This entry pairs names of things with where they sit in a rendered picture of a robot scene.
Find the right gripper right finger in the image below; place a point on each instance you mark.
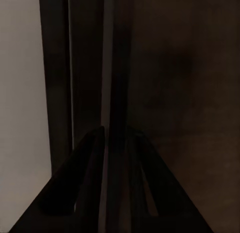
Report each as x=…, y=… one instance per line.
x=176, y=211

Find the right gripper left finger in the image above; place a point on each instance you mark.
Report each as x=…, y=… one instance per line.
x=70, y=201

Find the cabinet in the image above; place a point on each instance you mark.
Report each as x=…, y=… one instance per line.
x=170, y=68

